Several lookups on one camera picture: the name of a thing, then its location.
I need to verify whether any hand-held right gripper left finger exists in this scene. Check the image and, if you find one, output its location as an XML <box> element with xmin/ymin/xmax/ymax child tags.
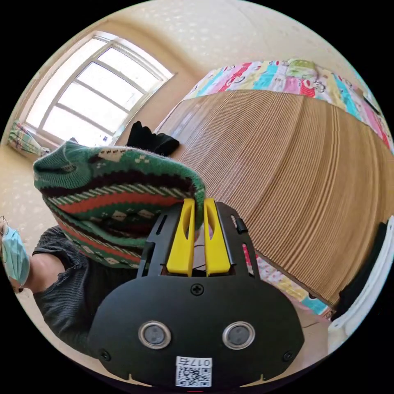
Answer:
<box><xmin>166</xmin><ymin>198</ymin><xmax>196</xmax><ymax>277</ymax></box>

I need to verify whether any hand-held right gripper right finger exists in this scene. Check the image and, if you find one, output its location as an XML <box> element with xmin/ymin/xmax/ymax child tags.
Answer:
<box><xmin>203</xmin><ymin>197</ymin><xmax>230</xmax><ymax>277</ymax></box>

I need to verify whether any green patterned sweater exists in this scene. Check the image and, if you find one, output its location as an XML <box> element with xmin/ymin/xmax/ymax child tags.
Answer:
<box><xmin>33</xmin><ymin>141</ymin><xmax>206</xmax><ymax>269</ymax></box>

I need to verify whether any bed with woven mat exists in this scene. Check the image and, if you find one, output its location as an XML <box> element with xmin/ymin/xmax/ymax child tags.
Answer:
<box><xmin>155</xmin><ymin>58</ymin><xmax>394</xmax><ymax>322</ymax></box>

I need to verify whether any black garment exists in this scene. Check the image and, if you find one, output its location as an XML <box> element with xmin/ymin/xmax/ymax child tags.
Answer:
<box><xmin>126</xmin><ymin>121</ymin><xmax>180</xmax><ymax>157</ymax></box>

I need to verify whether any person's body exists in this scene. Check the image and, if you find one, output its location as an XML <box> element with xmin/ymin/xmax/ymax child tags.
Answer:
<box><xmin>0</xmin><ymin>215</ymin><xmax>145</xmax><ymax>359</ymax></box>

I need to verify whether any white plastic chair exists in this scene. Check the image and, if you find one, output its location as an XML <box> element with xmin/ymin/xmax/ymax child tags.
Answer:
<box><xmin>328</xmin><ymin>215</ymin><xmax>394</xmax><ymax>355</ymax></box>

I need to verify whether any window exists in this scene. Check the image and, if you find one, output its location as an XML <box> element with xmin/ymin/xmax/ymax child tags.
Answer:
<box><xmin>24</xmin><ymin>34</ymin><xmax>175</xmax><ymax>145</ymax></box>

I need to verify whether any checked curtain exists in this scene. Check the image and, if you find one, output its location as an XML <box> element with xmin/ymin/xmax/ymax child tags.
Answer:
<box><xmin>7</xmin><ymin>119</ymin><xmax>50</xmax><ymax>156</ymax></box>

